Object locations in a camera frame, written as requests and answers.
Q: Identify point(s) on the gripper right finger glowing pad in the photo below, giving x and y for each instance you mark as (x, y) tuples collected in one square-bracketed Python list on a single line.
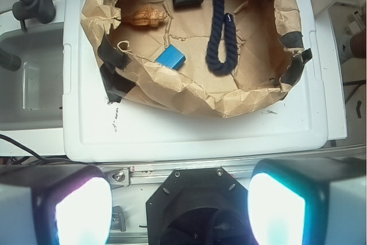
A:
[(308, 201)]

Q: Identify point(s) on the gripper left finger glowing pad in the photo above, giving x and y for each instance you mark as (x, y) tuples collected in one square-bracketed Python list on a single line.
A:
[(55, 204)]

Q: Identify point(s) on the orange spiral shell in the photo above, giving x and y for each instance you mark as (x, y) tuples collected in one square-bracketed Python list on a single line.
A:
[(146, 16)]

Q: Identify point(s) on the white plastic bin lid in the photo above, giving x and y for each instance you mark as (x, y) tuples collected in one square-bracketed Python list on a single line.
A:
[(96, 130)]

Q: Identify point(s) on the grey sink basin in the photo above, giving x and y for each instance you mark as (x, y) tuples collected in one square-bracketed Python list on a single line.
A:
[(31, 97)]

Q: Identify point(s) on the blue rectangular block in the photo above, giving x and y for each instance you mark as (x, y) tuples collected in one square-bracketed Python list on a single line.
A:
[(171, 57)]

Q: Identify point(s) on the crumpled brown paper bag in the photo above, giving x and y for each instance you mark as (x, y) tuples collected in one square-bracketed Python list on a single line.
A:
[(241, 55)]

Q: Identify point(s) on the black octagonal mount plate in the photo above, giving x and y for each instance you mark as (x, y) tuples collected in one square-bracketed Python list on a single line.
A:
[(188, 197)]

